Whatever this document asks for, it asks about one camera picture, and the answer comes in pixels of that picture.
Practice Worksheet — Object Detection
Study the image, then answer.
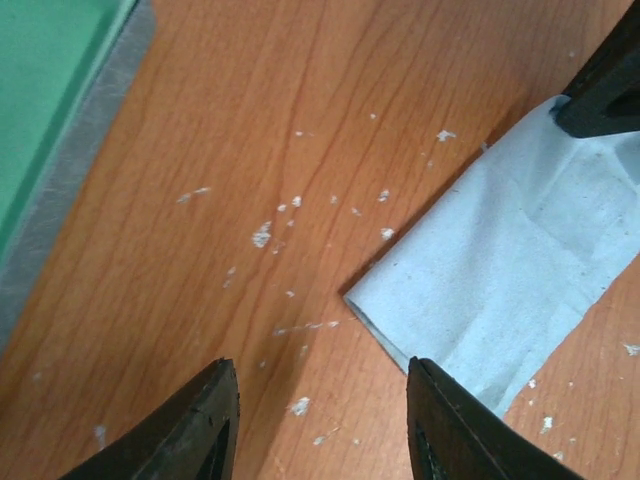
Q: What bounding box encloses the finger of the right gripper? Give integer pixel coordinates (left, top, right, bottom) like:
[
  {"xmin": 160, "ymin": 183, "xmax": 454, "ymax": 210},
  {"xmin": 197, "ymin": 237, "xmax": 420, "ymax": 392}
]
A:
[{"xmin": 555, "ymin": 1, "xmax": 639, "ymax": 138}]

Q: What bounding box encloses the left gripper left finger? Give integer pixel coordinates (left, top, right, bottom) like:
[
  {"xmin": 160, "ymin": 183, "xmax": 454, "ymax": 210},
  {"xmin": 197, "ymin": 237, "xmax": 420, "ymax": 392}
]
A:
[{"xmin": 63, "ymin": 358, "xmax": 240, "ymax": 479}]

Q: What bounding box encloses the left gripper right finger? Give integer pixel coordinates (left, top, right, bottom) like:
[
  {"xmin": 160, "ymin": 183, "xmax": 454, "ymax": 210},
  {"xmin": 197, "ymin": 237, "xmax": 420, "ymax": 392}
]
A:
[{"xmin": 407, "ymin": 357, "xmax": 580, "ymax": 480}]

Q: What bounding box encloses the blue cleaning cloth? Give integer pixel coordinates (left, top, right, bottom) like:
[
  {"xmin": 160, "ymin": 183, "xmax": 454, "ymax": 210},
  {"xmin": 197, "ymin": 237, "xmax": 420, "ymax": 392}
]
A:
[{"xmin": 345, "ymin": 96, "xmax": 639, "ymax": 415}]

